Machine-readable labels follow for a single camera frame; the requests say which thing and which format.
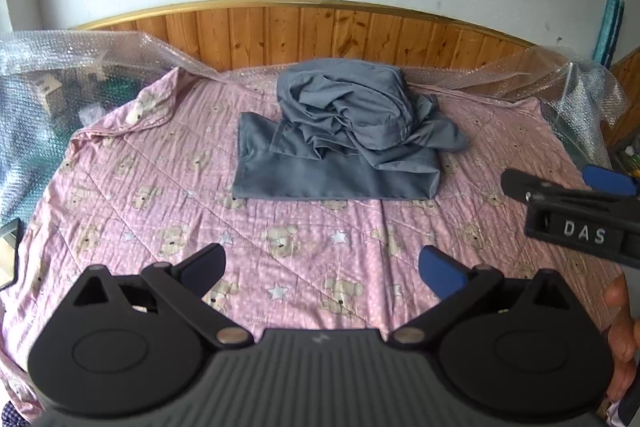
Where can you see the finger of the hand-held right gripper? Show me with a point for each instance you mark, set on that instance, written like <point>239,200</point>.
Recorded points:
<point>607,179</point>
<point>525,182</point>

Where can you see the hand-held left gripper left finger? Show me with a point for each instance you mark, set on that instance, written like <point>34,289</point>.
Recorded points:
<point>205,264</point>

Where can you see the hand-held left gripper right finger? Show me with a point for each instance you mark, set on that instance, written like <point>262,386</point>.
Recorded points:
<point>440,272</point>

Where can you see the grey pants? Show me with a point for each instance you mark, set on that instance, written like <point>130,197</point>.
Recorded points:
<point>350,132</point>

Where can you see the person's right hand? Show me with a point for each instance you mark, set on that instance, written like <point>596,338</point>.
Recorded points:
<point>622,332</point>

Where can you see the pink bear-print blanket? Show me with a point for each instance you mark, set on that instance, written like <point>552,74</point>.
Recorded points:
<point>150,217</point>

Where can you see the teal rolled mat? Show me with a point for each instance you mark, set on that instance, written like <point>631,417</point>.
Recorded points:
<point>607,32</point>

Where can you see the black-edged board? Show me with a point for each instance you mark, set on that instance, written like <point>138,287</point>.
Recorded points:
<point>12,252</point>

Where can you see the wooden headboard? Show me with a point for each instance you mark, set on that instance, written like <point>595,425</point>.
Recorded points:
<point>320,32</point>

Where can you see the clear bubble wrap sheet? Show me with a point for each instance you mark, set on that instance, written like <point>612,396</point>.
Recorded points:
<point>50,52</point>

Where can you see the wooden wall panel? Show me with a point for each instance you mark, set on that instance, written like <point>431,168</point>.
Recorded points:
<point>627,82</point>

